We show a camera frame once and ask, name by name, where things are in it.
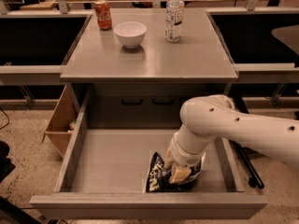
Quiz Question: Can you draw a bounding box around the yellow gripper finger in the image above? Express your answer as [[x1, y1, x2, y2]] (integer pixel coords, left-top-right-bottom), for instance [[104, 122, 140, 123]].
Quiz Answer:
[[164, 147, 173, 169], [169, 163, 192, 184]]

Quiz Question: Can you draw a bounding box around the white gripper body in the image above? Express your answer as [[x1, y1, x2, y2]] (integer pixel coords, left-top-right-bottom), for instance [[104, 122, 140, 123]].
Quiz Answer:
[[169, 133, 206, 167]]

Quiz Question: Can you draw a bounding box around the blue chip bag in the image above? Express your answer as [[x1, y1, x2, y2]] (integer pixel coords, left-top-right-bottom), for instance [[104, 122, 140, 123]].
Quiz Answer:
[[145, 152, 206, 192]]

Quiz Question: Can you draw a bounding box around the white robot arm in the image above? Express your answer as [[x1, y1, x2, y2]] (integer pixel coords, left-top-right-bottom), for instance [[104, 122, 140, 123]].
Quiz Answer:
[[165, 95, 299, 184]]

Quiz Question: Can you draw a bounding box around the open grey top drawer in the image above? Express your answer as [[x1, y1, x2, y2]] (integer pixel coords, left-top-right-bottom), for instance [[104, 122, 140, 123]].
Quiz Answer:
[[30, 95, 267, 219]]

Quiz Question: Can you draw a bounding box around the grey cabinet counter unit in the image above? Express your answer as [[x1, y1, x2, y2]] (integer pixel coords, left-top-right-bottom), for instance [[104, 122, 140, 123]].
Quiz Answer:
[[61, 8, 237, 128]]

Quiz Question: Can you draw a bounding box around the wooden box on floor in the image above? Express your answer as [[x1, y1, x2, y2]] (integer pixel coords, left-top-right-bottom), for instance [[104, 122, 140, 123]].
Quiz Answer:
[[45, 87, 78, 157]]

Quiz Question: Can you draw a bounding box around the white ceramic bowl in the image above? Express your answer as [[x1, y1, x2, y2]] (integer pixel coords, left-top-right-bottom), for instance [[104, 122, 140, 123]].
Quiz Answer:
[[113, 21, 147, 49]]

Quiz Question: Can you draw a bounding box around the clear plastic water bottle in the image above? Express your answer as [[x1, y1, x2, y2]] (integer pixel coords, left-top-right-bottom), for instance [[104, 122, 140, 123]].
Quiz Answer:
[[165, 0, 184, 42]]

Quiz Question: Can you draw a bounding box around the orange soda can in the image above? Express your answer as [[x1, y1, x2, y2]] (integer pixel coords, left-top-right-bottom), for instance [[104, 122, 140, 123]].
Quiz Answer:
[[94, 0, 112, 30]]

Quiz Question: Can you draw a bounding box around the right black drawer handle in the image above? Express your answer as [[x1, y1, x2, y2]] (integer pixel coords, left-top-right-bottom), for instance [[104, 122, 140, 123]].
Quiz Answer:
[[151, 96, 174, 105]]

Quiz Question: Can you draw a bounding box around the black drawer handle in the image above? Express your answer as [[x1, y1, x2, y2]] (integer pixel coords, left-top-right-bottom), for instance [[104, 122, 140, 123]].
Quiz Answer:
[[151, 96, 174, 105], [121, 96, 143, 105]]

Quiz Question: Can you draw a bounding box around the left black drawer handle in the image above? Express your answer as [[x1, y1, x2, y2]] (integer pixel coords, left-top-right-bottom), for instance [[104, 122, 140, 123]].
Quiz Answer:
[[121, 96, 143, 105]]

